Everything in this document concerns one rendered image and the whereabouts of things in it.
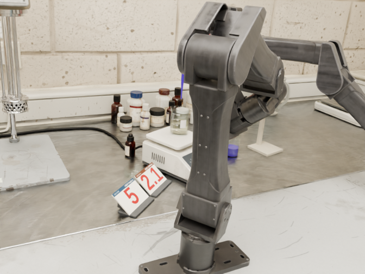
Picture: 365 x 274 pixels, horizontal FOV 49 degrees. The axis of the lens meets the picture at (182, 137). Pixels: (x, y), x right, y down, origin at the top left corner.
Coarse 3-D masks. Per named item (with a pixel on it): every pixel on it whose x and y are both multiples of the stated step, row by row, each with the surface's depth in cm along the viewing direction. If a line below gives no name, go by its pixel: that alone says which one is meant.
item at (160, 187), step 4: (156, 168) 102; (160, 172) 102; (164, 176) 103; (164, 180) 101; (168, 180) 102; (140, 184) 97; (160, 184) 99; (164, 184) 100; (168, 184) 100; (144, 188) 95; (156, 188) 98; (160, 188) 98; (164, 188) 98; (148, 192) 95; (152, 192) 96; (156, 192) 96; (160, 192) 96; (156, 196) 94
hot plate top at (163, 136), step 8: (168, 128) 113; (152, 136) 106; (160, 136) 107; (168, 136) 107; (176, 136) 108; (184, 136) 108; (192, 136) 109; (168, 144) 103; (176, 144) 103; (184, 144) 103
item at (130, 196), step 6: (132, 186) 92; (138, 186) 93; (120, 192) 88; (126, 192) 89; (132, 192) 91; (138, 192) 92; (144, 192) 94; (120, 198) 87; (126, 198) 88; (132, 198) 90; (138, 198) 91; (126, 204) 87; (132, 204) 88
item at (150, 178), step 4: (152, 168) 101; (144, 172) 98; (148, 172) 99; (152, 172) 100; (156, 172) 101; (140, 176) 96; (144, 176) 97; (148, 176) 98; (152, 176) 99; (156, 176) 100; (160, 176) 101; (140, 180) 95; (144, 180) 96; (148, 180) 97; (152, 180) 98; (156, 180) 99; (160, 180) 100; (144, 184) 95; (148, 184) 96; (152, 184) 97; (156, 184) 98; (148, 188) 95; (152, 188) 96
